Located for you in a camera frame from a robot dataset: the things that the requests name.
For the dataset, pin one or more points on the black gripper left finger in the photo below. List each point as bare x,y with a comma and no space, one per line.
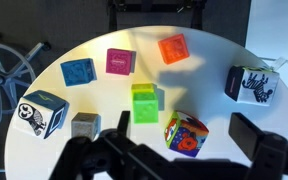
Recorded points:
94,156

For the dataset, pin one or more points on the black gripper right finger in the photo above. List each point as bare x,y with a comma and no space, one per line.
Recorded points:
274,156

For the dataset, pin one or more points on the grey rubber block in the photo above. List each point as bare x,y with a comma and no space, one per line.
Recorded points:
85,125

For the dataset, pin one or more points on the teal rubber block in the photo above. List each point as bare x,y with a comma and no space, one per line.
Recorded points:
77,72

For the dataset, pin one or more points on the magenta rubber block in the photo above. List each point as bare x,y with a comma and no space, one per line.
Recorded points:
118,61

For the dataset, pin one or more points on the orange rubber block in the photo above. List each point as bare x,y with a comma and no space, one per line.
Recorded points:
173,49

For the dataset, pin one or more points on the owl print fabric cube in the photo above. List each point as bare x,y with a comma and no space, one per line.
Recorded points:
39,115

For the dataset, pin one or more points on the zebra print fabric cube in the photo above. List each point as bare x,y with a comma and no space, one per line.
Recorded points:
254,85

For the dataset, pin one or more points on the colourful fabric cube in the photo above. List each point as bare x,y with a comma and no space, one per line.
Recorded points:
186,135

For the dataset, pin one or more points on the blue grey office chair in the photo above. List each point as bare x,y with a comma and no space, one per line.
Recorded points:
7,73

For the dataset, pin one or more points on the black equipment stand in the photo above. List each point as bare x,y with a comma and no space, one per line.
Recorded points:
150,6

